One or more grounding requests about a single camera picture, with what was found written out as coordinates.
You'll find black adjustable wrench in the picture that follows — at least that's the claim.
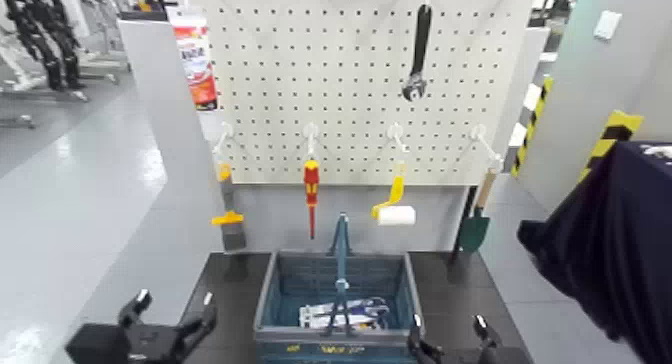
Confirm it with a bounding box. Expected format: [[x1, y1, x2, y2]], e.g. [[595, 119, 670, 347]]
[[400, 3, 434, 103]]

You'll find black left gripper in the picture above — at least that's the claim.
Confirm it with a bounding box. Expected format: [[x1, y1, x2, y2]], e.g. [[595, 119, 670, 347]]
[[65, 288, 219, 364]]

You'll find white blue tools pack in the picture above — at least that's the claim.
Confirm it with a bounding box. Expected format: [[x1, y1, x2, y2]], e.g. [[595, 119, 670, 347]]
[[298, 295, 391, 331]]

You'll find black humanoid robot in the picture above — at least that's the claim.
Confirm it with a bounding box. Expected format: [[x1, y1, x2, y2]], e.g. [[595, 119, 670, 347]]
[[0, 0, 89, 92]]

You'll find blue plastic crate with handle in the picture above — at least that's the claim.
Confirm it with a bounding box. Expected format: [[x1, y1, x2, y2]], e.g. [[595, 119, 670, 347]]
[[252, 211, 426, 364]]

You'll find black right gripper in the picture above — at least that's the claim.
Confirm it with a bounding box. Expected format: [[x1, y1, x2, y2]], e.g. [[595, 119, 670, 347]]
[[407, 313, 533, 364]]

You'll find white pegboard hook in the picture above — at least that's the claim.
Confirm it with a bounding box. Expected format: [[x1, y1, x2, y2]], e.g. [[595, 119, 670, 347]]
[[469, 122, 505, 172], [211, 121, 235, 158], [302, 121, 321, 160], [386, 121, 410, 155]]

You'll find white wall switch plate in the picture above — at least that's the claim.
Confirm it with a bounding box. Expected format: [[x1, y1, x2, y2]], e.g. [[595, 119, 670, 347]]
[[593, 9, 624, 41]]

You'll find yellow handled paint roller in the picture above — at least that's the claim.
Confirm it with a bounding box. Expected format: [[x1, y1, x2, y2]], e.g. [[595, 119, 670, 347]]
[[370, 162, 418, 228]]

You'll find yellow black hazard post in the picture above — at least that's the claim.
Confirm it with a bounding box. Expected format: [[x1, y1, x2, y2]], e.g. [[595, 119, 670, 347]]
[[509, 75, 556, 179], [576, 109, 646, 185]]

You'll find green trowel wooden handle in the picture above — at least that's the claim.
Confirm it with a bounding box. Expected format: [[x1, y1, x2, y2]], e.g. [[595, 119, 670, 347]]
[[457, 167, 499, 254]]

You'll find red white banner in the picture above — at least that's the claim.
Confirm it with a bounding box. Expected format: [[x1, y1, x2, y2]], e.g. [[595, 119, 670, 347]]
[[167, 9, 220, 112]]

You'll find dark navy cloth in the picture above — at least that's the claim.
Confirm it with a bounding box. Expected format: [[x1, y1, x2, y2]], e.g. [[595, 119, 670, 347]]
[[516, 140, 672, 364]]

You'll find white pegboard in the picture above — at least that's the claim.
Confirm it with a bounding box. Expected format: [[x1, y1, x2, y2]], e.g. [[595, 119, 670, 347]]
[[188, 0, 536, 187]]

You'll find red yellow screwdriver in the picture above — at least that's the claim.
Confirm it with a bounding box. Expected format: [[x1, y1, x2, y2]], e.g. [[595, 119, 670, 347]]
[[302, 158, 322, 241]]

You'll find grey partition panel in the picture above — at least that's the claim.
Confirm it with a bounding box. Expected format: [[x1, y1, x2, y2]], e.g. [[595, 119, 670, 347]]
[[116, 17, 235, 364]]

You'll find black pegboard stand leg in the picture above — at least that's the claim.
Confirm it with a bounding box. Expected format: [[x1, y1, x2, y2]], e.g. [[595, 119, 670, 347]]
[[449, 185, 480, 266]]

